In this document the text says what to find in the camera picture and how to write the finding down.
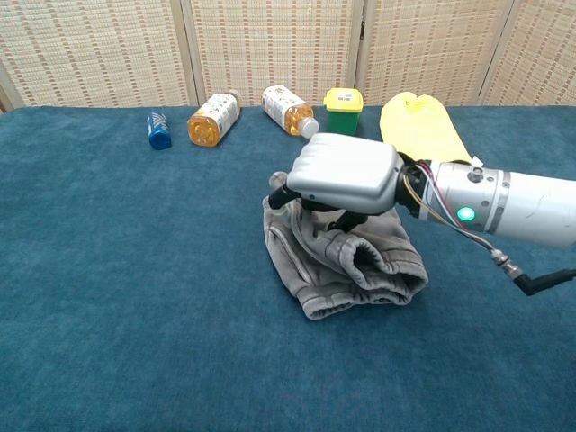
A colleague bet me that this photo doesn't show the woven folding screen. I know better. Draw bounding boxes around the woven folding screen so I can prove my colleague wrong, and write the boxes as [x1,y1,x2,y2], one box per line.
[0,0,576,113]

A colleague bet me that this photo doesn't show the blue table cloth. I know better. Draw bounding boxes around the blue table cloth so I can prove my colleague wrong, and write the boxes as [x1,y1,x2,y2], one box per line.
[0,103,576,432]

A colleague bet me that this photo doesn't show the yellow oven mitt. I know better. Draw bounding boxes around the yellow oven mitt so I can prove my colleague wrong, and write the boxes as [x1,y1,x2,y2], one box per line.
[378,91,485,167]

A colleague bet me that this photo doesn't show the blue bottle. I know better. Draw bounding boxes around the blue bottle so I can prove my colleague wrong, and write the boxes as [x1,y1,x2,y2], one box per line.
[146,112,174,150]

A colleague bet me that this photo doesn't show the orange drink bottle white cap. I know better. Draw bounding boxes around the orange drink bottle white cap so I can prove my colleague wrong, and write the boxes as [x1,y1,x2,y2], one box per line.
[261,85,321,140]

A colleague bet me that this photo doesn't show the green bin yellow lid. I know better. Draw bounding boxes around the green bin yellow lid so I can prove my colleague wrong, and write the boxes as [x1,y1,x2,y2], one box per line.
[324,86,365,137]

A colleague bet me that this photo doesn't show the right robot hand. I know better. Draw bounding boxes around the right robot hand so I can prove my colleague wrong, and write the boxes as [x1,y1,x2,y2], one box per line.
[267,132,431,236]

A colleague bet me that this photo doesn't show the grey shorts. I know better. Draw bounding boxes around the grey shorts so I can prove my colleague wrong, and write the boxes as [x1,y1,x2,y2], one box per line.
[261,196,430,322]

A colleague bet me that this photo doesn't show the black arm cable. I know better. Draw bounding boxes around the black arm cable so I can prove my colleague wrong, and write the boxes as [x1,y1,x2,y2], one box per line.
[488,247,576,297]

